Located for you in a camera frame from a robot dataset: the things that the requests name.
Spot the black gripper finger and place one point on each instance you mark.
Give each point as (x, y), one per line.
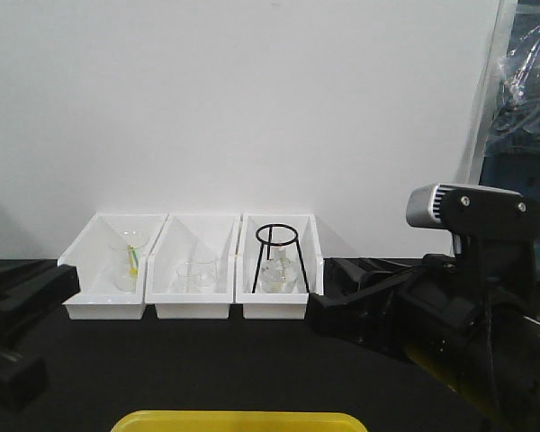
(23, 375)
(345, 275)
(29, 290)
(383, 314)

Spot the white bin left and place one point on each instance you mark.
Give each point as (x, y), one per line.
(99, 299)

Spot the glass funnel in bin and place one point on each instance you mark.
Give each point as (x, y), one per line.
(125, 258)

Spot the yellow plastic tray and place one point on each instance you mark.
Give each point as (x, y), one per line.
(227, 420)

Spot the white bin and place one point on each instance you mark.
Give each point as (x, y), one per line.
(193, 237)
(99, 299)
(284, 306)

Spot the white bin right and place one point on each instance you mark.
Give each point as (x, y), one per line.
(284, 306)

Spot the small glass beakers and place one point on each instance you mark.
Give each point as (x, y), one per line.
(197, 276)

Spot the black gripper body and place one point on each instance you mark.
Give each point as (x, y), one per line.
(484, 349)

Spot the white bin middle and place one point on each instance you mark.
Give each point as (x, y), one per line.
(193, 237)

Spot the plastic wrapped blue equipment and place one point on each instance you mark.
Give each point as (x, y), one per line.
(511, 158)

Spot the glass flask in bin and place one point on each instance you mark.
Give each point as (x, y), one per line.
(278, 274)

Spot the black wire tripod stand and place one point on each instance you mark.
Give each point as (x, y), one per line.
(276, 235)

